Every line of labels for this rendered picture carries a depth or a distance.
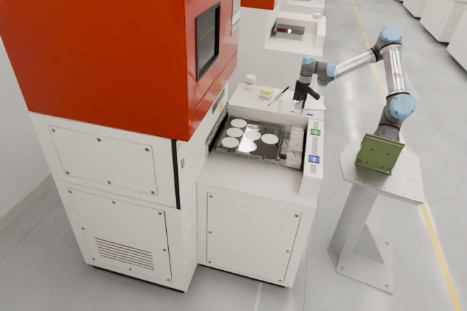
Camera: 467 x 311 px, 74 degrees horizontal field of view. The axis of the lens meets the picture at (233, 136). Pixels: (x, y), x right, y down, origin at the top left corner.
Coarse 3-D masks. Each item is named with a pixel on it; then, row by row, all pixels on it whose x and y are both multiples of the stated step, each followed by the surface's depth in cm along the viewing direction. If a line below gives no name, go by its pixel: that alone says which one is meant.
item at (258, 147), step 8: (248, 120) 200; (240, 128) 191; (248, 128) 192; (256, 128) 192; (264, 128) 193; (272, 128) 193; (280, 128) 194; (224, 136) 184; (240, 136) 185; (280, 136) 187; (240, 144) 178; (248, 144) 178; (256, 144) 179; (264, 144) 179; (272, 144) 179; (248, 152) 172; (256, 152) 173; (264, 152) 173; (272, 152) 174
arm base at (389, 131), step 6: (378, 126) 176; (384, 126) 172; (390, 126) 170; (396, 126) 170; (378, 132) 172; (384, 132) 169; (390, 132) 169; (396, 132) 169; (390, 138) 167; (396, 138) 168
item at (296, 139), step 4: (292, 132) 195; (296, 132) 195; (300, 132) 195; (292, 136) 191; (296, 136) 191; (300, 136) 192; (292, 140) 187; (296, 140) 188; (300, 140) 188; (292, 144) 184; (296, 144) 184; (300, 144) 184; (288, 164) 170; (292, 164) 170; (296, 164) 169; (300, 164) 170
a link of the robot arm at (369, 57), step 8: (360, 56) 186; (368, 56) 185; (376, 56) 184; (344, 64) 187; (352, 64) 185; (360, 64) 186; (368, 64) 188; (336, 72) 186; (344, 72) 187; (320, 80) 186; (328, 80) 186
